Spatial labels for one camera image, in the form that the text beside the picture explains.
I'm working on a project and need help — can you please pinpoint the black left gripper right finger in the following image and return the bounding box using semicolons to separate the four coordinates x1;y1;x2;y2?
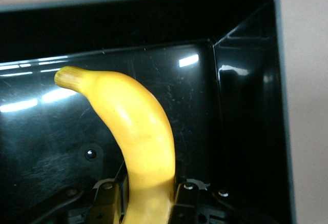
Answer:
169;160;199;224

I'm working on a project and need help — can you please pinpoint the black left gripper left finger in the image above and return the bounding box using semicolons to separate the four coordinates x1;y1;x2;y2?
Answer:
84;175;130;224

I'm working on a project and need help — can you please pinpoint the yellow banana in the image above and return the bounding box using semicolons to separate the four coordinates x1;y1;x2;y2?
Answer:
54;66;176;224

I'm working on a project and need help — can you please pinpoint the black plastic box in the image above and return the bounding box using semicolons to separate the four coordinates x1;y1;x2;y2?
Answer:
0;0;298;224

